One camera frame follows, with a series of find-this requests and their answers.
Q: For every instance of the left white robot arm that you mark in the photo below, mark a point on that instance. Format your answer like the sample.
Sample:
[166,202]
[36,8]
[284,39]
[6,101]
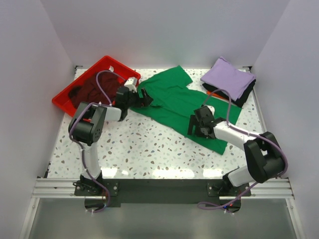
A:
[86,129]

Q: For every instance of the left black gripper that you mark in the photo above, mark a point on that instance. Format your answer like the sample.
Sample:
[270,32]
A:
[142,102]

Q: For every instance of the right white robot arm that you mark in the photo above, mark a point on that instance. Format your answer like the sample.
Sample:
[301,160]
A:
[264,158]

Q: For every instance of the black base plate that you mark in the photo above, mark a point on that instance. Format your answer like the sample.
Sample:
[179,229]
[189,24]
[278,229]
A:
[155,191]

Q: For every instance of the green t shirt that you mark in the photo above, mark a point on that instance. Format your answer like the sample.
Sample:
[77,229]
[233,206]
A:
[173,104]

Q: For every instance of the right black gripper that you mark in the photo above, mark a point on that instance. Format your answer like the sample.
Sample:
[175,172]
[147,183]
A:
[193,121]

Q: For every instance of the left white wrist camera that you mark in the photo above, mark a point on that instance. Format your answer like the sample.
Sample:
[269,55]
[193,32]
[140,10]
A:
[131,83]

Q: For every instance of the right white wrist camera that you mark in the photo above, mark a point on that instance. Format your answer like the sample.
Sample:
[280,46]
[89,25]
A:
[212,109]

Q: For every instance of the folded orange t shirt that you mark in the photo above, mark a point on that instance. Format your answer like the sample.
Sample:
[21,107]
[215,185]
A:
[216,95]

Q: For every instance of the dark red t shirt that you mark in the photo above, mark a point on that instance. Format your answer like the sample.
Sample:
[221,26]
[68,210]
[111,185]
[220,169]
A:
[90,92]

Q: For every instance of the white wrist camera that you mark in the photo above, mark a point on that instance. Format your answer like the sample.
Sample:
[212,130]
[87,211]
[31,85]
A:
[131,83]
[212,109]

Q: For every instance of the red plastic bin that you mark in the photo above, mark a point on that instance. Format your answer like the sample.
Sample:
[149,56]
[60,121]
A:
[98,84]

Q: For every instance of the folded lilac t shirt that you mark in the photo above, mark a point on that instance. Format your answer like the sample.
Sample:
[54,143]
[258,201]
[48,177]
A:
[223,75]

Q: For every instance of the folded black t shirt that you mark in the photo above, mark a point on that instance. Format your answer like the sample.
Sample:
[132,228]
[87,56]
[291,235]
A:
[240,101]

